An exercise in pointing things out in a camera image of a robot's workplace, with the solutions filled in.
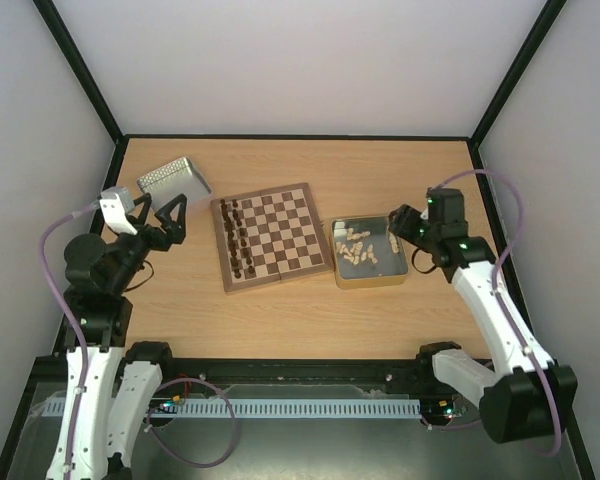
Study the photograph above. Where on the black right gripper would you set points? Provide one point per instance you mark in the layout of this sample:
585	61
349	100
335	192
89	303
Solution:
402	224

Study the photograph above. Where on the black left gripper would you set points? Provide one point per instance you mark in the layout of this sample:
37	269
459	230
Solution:
176	233

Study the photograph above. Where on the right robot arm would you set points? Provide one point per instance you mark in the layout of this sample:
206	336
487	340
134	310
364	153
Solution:
525	394

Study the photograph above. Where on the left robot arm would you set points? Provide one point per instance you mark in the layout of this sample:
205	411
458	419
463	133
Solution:
109	388

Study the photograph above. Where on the pile of light chess pieces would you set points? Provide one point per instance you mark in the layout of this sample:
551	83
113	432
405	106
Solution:
365	246

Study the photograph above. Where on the row of dark chess pieces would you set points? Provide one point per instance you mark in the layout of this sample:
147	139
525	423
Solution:
237	247

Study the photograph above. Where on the wooden chess board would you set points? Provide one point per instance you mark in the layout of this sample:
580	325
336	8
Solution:
285	236

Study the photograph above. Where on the silver embossed tin lid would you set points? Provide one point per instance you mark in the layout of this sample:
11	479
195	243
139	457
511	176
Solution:
179	176

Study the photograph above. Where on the gold tin box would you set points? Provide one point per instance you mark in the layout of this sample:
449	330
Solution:
348	277

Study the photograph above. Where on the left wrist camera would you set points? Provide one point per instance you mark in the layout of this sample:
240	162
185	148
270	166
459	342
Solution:
116	203

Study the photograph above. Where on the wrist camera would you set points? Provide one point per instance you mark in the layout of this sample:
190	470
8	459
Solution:
444	206
116	203

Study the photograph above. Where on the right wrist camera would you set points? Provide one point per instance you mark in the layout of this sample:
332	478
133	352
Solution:
444	206

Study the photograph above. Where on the black enclosure frame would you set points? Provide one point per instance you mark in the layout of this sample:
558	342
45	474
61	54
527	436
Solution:
48	369

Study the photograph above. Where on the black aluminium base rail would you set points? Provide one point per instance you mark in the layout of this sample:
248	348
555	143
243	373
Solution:
300	372

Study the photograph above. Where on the light blue cable duct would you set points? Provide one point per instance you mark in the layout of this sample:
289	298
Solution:
260	408

